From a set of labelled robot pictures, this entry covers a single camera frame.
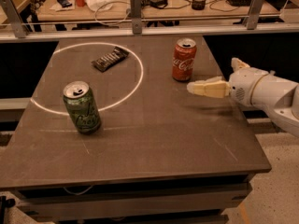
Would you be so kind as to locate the black power adapter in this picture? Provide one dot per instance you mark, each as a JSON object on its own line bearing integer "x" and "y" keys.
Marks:
{"x": 158, "y": 3}

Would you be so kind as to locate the black round container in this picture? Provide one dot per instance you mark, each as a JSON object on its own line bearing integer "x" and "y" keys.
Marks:
{"x": 198, "y": 4}

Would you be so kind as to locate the wooden background desk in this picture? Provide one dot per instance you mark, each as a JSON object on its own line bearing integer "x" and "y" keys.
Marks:
{"x": 146, "y": 10}

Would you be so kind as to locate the metal railing frame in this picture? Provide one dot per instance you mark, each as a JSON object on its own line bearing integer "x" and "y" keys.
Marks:
{"x": 23, "y": 20}

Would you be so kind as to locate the white crumpled cloth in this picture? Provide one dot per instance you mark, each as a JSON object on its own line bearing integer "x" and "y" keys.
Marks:
{"x": 95, "y": 5}

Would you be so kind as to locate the red coke can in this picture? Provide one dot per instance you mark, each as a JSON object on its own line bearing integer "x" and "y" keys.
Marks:
{"x": 183, "y": 59}

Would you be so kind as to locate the green soda can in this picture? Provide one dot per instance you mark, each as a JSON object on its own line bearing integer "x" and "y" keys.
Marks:
{"x": 81, "y": 107}

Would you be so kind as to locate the dark chocolate bar wrapper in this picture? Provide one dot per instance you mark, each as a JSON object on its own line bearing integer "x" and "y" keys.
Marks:
{"x": 108, "y": 60}

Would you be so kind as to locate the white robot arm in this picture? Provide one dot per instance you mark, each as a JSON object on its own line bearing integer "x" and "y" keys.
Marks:
{"x": 277, "y": 97}

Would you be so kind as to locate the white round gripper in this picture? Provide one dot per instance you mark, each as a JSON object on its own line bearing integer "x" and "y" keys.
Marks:
{"x": 243, "y": 85}

